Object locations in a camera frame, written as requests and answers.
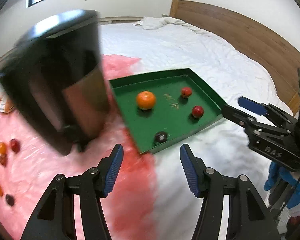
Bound large orange mandarin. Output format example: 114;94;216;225
136;90;157;110

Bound blue gloved hand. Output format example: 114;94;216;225
264;162;300;217

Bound dark plum on sheet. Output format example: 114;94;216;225
5;194;15;206

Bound wooden headboard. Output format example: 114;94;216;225
170;0;300;113

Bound red fruit near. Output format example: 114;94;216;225
191;106;204;119

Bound pink plastic sheet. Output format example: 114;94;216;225
0;54;158;240

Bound red fruit far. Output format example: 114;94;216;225
181;87;192;99

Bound dark red fruit on sheet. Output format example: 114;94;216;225
0;154;7;167

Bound small red fruit on sheet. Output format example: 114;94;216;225
10;139;20;153

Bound green tray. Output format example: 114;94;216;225
109;68;226;154

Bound dark plum front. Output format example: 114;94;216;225
154;131;168;144

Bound small orange fruit on sheet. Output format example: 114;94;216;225
0;142;7;154

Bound white crumpled cloth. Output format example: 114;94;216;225
133;17;183;30

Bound black steel kettle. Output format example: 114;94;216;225
0;9;109;155

